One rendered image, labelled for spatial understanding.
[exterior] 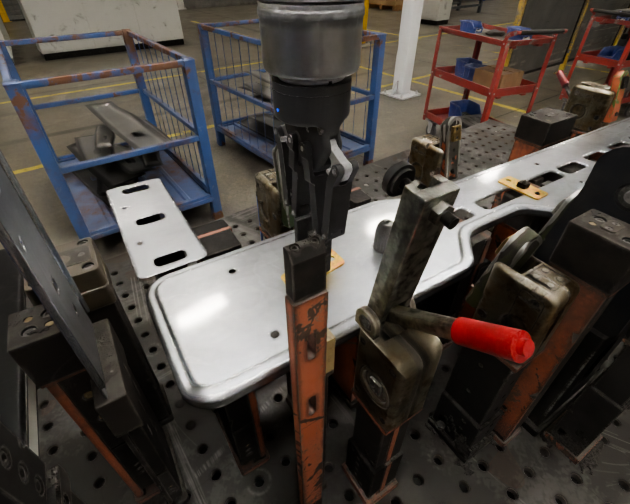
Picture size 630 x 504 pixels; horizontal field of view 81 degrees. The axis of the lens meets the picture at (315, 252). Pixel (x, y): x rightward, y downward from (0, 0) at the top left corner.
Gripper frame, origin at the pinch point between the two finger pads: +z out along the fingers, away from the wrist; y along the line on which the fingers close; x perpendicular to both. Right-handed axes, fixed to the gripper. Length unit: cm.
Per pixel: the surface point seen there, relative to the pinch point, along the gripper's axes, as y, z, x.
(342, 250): 2.6, 5.4, -6.8
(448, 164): 11.9, 3.6, -39.2
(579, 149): 4, 6, -74
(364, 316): -13.7, -1.3, 2.6
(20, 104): 167, 19, 39
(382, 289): -14.8, -5.6, 1.8
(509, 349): -26.0, -9.0, 1.1
